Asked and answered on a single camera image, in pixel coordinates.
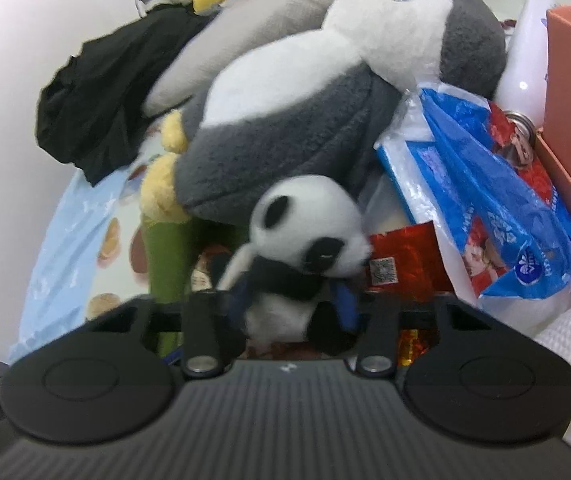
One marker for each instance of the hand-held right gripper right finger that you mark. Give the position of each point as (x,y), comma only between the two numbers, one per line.
(348,307)

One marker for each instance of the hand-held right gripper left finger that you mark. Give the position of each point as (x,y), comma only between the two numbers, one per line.
(238,307)

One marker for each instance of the black and white panda plush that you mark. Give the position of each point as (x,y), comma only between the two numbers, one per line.
(305,220)

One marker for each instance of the red foil snack packet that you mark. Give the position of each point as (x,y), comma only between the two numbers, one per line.
(405,255)

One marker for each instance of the green plush toy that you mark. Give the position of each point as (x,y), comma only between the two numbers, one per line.
(165,255)

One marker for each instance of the blue tissue packet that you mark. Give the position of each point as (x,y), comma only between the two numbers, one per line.
(470,180)

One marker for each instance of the grey and white penguin plush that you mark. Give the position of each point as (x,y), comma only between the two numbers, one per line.
(295,125)

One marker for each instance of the metal can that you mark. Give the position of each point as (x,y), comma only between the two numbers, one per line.
(524,132)

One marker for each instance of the black clothing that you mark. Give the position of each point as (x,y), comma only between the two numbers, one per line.
(100,95)

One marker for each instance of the grey quilt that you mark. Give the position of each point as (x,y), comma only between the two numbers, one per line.
(245,30)

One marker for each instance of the white bottle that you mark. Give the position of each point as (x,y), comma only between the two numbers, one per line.
(525,50)

